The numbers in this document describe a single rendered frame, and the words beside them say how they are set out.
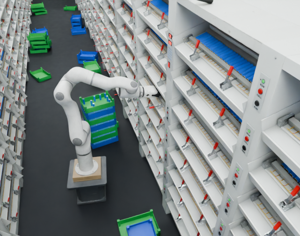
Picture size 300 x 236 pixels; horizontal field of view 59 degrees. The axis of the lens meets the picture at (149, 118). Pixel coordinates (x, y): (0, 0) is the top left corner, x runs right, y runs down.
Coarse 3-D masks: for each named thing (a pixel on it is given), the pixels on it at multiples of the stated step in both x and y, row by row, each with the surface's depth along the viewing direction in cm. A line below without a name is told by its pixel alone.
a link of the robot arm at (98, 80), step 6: (96, 78) 176; (102, 78) 177; (108, 78) 179; (114, 78) 177; (120, 78) 175; (126, 78) 176; (90, 84) 178; (96, 84) 177; (102, 84) 177; (108, 84) 177; (114, 84) 175; (120, 84) 173; (126, 84) 173; (132, 84) 175; (132, 90) 176
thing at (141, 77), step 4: (144, 72) 220; (140, 76) 221; (144, 76) 220; (140, 80) 222; (144, 80) 220; (144, 84) 216; (148, 84) 214; (152, 100) 198; (156, 100) 197; (164, 100) 194; (156, 104) 193; (156, 108) 190; (160, 112) 186; (164, 112) 184; (160, 116) 189; (164, 116) 182; (164, 120) 176
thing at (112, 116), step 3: (114, 114) 277; (84, 117) 277; (105, 117) 274; (108, 117) 276; (111, 117) 278; (114, 117) 279; (87, 120) 266; (93, 120) 269; (96, 120) 271; (99, 120) 273; (102, 120) 275; (105, 120) 276; (90, 123) 269; (93, 123) 271; (96, 123) 273
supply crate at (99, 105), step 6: (90, 96) 275; (96, 96) 279; (102, 96) 282; (108, 96) 283; (96, 102) 276; (102, 102) 276; (108, 102) 275; (84, 108) 259; (90, 108) 260; (96, 108) 263; (102, 108) 266
